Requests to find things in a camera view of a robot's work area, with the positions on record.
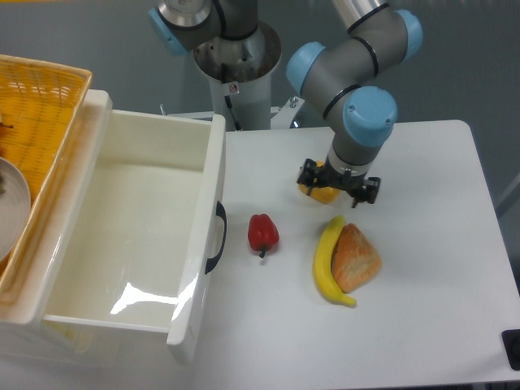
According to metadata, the yellow banana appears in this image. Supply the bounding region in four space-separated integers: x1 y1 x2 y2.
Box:
312 215 357 308

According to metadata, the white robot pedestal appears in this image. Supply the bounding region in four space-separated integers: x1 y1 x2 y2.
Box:
193 22 281 131

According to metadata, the brown bread piece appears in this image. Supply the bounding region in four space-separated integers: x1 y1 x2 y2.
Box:
331 223 382 293

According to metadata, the white plate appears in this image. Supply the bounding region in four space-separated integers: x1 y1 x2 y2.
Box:
0 158 31 263

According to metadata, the black corner object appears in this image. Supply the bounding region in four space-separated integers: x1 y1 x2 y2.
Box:
501 329 520 371

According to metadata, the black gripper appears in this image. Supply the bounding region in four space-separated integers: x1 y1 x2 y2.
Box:
297 158 381 208

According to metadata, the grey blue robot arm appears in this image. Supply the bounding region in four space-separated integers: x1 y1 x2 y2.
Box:
149 1 423 204

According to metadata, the yellow woven basket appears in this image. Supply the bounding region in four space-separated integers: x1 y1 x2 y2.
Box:
1 54 92 293

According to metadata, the white drawer cabinet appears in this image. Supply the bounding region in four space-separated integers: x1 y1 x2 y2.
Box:
1 90 120 367

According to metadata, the black cable on pedestal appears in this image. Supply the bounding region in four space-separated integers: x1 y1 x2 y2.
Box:
221 63 244 132

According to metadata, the red bell pepper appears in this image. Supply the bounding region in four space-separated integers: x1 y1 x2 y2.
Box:
248 214 280 258

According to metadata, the black drawer handle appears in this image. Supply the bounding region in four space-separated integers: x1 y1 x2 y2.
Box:
205 201 228 275

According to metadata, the white plastic drawer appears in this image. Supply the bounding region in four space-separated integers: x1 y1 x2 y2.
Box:
45 110 226 364

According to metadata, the yellow bell pepper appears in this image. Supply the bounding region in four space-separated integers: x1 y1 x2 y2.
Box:
298 160 340 204

